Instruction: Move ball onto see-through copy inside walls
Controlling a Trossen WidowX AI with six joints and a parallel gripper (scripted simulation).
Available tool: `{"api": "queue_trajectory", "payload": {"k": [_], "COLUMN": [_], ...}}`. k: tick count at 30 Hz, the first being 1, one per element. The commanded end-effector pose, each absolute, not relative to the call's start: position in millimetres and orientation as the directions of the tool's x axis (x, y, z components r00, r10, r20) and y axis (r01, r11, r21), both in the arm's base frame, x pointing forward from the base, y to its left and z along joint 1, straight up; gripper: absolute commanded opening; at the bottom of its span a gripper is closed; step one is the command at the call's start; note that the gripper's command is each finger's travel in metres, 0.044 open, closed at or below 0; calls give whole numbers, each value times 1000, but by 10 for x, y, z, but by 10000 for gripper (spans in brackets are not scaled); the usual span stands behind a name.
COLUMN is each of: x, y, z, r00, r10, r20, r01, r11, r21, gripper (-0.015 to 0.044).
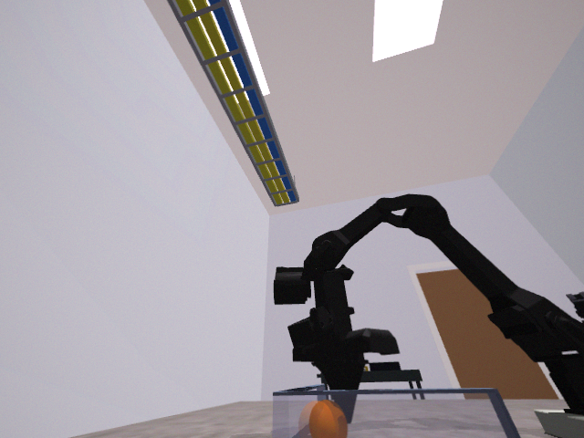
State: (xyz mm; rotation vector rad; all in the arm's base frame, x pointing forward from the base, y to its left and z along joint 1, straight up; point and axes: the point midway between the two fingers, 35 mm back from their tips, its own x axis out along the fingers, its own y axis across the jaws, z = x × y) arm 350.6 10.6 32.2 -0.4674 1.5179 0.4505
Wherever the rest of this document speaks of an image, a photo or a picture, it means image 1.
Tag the low clear walls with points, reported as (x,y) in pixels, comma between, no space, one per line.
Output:
(394,415)

